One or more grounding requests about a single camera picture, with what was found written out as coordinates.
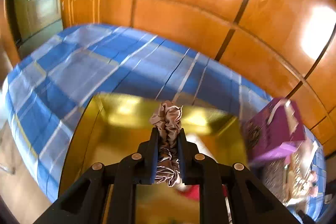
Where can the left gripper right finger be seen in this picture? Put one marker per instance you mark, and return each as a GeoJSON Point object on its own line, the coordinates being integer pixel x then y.
{"type": "Point", "coordinates": [228, 194]}

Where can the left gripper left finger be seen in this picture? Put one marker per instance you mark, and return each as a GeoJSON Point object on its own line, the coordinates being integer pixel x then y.
{"type": "Point", "coordinates": [108, 191]}

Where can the red christmas stocking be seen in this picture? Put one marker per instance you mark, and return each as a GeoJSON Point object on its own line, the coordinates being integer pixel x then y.
{"type": "Point", "coordinates": [192, 192]}

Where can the leopard satin scrunchie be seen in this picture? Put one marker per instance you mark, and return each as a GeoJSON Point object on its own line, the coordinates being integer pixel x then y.
{"type": "Point", "coordinates": [167, 120]}

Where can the ornate gold tissue box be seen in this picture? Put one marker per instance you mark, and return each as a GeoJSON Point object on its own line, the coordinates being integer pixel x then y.
{"type": "Point", "coordinates": [292, 179]}

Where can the purple carton box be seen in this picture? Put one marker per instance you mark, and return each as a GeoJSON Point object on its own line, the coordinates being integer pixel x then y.
{"type": "Point", "coordinates": [273, 133]}

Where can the gold metal tin tray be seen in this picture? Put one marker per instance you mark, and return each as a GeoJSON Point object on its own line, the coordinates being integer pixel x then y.
{"type": "Point", "coordinates": [112, 127]}

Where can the blue plaid tablecloth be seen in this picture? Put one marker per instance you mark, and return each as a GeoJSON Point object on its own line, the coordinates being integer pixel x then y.
{"type": "Point", "coordinates": [47, 92]}

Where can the wooden wardrobe panels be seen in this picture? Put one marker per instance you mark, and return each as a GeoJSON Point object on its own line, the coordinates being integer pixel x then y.
{"type": "Point", "coordinates": [286, 47]}

